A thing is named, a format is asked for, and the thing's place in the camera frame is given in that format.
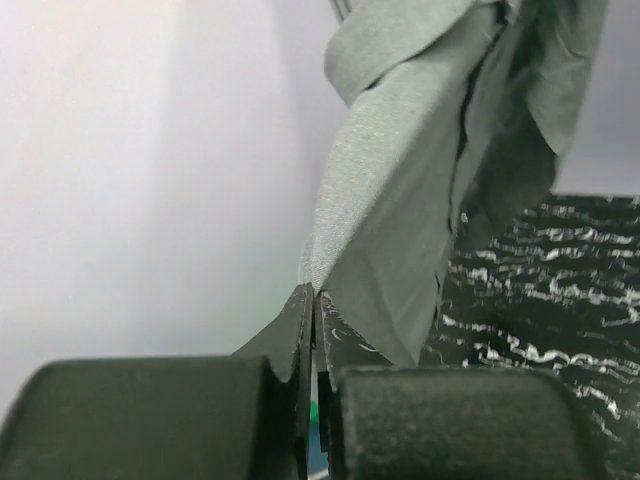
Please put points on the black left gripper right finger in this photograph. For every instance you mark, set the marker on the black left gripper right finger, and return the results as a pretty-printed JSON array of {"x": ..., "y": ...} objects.
[{"x": 491, "y": 398}]

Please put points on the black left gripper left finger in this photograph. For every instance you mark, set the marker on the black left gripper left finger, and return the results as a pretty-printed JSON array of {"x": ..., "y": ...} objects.
[{"x": 242, "y": 416}]

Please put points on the grey button shirt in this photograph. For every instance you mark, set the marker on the grey button shirt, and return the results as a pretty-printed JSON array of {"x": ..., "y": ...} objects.
[{"x": 460, "y": 114}]

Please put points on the green plastic tray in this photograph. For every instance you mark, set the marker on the green plastic tray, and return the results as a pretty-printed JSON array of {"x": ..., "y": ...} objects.
[{"x": 314, "y": 412}]

